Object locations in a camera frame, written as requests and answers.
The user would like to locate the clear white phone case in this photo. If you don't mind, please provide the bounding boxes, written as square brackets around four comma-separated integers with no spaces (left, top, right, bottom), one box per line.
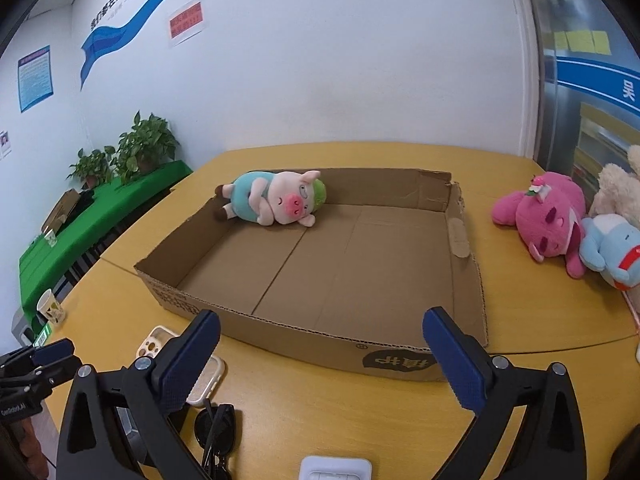
[136,325,226,408]

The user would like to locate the pig plush toy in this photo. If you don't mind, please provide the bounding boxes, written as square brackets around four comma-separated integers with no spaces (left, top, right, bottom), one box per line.
[214,170,326,228]

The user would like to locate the black sunglasses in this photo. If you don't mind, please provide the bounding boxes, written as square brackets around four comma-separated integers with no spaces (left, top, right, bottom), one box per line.
[194,401,236,480]

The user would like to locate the large potted plant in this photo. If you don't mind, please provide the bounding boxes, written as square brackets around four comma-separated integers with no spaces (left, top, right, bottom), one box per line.
[111,112,180,183]

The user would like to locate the beige bear plush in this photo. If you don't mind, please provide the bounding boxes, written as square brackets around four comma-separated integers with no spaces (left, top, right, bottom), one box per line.
[589,145,640,228]

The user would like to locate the shallow cardboard box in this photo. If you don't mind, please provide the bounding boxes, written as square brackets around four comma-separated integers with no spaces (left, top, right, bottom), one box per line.
[136,168,488,382]

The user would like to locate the white switch box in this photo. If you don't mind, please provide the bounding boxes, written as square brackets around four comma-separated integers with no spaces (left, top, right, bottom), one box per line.
[298,455,372,480]

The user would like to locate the yellow sticky notes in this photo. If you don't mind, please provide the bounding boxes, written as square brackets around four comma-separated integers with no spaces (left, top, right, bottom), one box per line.
[553,29,612,55]

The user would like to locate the pink bear plush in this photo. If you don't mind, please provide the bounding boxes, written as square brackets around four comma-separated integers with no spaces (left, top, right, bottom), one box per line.
[491,171,587,278]

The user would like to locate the red wall notice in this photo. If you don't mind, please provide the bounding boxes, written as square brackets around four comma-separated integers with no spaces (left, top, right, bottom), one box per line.
[167,0,206,47]

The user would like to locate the small potted plant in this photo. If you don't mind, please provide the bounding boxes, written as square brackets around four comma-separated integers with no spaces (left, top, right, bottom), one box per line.
[67,145,116,190]

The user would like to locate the paper cup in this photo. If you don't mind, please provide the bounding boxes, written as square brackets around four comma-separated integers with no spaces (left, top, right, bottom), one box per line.
[37,289,66,326]

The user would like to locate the brown cardboard box on table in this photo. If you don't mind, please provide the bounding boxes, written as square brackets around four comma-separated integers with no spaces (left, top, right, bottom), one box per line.
[41,188,79,235]

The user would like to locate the blue wall poster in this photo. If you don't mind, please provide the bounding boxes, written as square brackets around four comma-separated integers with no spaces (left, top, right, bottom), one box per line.
[17,46,54,113]

